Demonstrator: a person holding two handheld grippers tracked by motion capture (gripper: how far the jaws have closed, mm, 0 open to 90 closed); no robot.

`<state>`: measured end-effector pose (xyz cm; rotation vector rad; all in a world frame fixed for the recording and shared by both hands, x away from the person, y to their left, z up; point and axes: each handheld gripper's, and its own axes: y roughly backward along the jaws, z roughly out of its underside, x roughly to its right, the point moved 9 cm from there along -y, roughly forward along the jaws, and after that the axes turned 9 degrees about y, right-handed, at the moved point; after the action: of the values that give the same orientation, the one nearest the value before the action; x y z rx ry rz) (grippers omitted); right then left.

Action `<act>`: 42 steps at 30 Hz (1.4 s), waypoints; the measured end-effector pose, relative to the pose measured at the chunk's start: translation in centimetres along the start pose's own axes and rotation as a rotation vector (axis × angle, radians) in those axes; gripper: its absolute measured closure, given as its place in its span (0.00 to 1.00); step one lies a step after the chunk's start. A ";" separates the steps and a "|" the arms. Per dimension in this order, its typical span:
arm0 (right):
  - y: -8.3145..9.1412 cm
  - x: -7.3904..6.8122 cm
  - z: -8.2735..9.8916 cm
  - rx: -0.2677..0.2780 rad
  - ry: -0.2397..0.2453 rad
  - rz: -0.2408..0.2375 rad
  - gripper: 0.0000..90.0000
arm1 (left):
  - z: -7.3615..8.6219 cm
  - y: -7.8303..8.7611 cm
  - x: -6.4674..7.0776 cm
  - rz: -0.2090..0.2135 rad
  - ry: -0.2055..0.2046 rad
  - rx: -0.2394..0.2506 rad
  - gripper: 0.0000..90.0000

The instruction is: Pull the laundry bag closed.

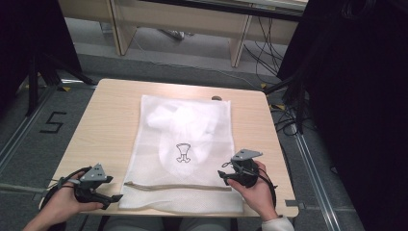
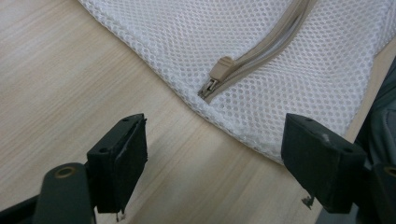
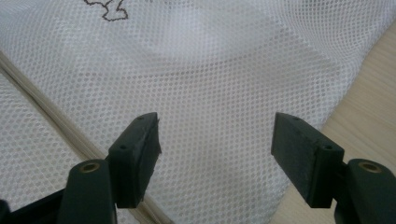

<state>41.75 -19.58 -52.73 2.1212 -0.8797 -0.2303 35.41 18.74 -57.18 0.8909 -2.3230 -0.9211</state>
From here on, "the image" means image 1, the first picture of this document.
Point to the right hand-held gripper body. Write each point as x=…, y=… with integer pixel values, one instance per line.
x=245, y=170

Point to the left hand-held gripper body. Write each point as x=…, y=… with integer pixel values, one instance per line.
x=91, y=174

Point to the white mesh laundry bag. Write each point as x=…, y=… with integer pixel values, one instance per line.
x=154, y=160

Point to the person's right hand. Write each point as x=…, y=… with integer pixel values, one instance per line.
x=260, y=195

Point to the person's left hand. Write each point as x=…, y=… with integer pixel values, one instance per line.
x=61, y=205

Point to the person's grey clothing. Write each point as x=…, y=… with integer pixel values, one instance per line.
x=134, y=224

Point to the white garment with black print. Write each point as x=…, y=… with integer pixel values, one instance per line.
x=192, y=128

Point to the brown round table cap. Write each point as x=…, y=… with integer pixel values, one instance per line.
x=216, y=97

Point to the black metal stand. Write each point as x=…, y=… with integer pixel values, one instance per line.
x=300, y=106
x=32, y=86

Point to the black curtain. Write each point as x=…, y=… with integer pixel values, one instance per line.
x=359, y=112
x=29, y=35

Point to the grey power strip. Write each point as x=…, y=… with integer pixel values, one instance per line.
x=173, y=34

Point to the light wooden desk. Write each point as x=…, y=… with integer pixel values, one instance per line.
x=179, y=20

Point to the metal floor rail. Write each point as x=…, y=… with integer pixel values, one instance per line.
x=316, y=179
x=22, y=128

